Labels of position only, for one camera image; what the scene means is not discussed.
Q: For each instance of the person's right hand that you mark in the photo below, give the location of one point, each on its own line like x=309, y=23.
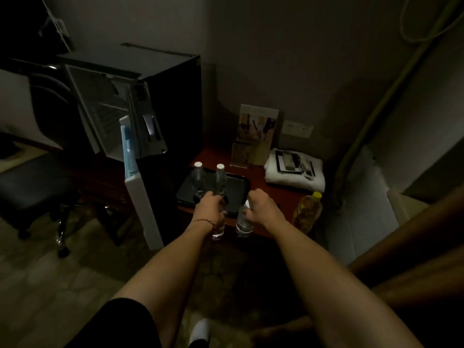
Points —
x=264, y=210

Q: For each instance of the person's left hand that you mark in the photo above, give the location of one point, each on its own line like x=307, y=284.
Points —
x=210, y=210

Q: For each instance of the clear plastic water bottle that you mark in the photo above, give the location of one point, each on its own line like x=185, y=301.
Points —
x=198, y=177
x=220, y=177
x=243, y=226
x=218, y=233

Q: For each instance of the black mini fridge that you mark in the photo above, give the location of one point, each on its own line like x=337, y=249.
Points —
x=145, y=65

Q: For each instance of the person's left forearm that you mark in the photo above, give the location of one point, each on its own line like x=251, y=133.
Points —
x=166, y=271

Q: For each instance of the yellow capped liquid bottle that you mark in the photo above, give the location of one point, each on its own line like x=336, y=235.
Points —
x=307, y=213

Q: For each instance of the person's white shoe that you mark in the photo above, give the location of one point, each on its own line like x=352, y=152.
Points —
x=200, y=331

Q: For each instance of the person's black left sleeve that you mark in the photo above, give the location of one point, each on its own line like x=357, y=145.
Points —
x=119, y=326

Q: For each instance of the red wooden side cabinet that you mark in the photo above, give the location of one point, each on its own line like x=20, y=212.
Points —
x=268, y=192

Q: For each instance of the black serving tray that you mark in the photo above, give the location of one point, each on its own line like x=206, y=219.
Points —
x=235, y=192

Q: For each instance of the white folded towel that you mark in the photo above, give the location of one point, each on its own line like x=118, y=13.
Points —
x=290, y=181

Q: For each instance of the remote controls on black folder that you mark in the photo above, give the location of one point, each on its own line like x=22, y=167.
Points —
x=281, y=164

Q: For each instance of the small grey remote control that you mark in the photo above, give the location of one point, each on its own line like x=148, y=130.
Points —
x=308, y=170

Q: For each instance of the printed brochure stand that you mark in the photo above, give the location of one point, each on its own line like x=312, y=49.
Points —
x=257, y=130

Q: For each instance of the light blue door rack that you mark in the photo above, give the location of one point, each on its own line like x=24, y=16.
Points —
x=127, y=152

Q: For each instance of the wooden window sill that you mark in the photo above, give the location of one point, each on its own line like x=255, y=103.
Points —
x=402, y=206

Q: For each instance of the brown curtain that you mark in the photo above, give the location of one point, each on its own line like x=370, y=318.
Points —
x=417, y=268

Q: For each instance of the black office chair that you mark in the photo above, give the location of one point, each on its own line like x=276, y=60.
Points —
x=36, y=177

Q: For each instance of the white socket with plug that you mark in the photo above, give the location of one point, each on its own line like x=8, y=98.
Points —
x=59, y=27

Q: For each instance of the white double wall socket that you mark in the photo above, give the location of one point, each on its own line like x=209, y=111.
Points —
x=298, y=129

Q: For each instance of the white wall panel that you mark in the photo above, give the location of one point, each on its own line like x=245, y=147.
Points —
x=359, y=221

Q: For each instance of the green wall pipe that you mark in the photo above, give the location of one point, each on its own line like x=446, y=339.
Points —
x=380, y=105

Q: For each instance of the green window frame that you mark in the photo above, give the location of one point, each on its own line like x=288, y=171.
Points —
x=435, y=170

